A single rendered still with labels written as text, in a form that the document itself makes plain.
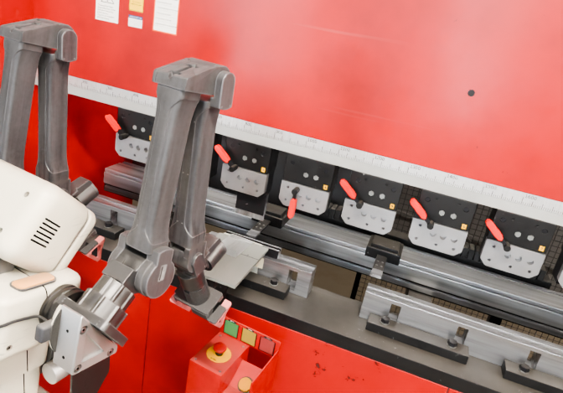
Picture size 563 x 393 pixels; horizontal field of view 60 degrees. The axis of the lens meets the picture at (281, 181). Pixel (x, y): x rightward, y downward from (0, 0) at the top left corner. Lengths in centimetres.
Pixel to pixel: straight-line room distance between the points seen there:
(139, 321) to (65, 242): 88
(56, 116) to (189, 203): 43
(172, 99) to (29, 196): 30
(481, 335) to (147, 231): 105
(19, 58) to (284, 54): 67
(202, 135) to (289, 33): 56
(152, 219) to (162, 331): 92
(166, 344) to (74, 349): 93
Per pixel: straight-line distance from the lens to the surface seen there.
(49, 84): 123
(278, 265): 160
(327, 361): 157
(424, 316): 157
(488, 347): 161
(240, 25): 146
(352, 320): 158
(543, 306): 185
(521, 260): 147
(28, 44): 117
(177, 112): 86
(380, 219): 144
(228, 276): 142
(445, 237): 145
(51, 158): 128
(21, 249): 92
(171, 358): 183
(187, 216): 99
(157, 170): 88
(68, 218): 96
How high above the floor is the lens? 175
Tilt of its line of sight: 20 degrees down
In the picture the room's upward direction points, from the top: 10 degrees clockwise
